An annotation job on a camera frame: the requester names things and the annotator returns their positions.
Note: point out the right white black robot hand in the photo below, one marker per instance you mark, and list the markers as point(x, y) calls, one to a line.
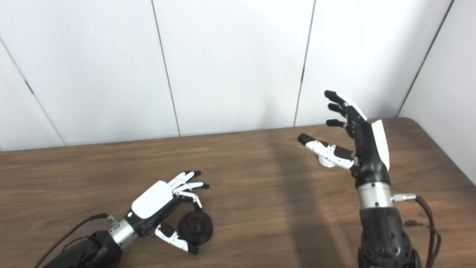
point(368, 152)

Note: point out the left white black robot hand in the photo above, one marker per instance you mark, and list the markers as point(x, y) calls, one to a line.
point(152, 199)

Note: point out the round black part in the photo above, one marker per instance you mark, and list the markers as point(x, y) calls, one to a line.
point(197, 227)

